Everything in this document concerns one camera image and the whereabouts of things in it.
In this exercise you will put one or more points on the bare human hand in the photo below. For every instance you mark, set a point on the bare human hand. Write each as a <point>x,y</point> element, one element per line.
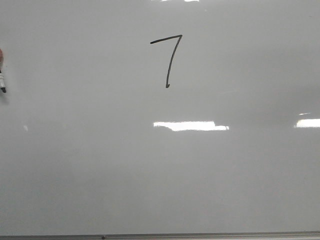
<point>1,58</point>

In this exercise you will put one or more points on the white whiteboard marker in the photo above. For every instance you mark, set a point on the white whiteboard marker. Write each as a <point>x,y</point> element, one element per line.
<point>2,79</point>

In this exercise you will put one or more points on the white whiteboard with aluminium frame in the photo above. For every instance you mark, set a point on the white whiteboard with aluminium frame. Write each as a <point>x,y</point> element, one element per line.
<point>151,116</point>

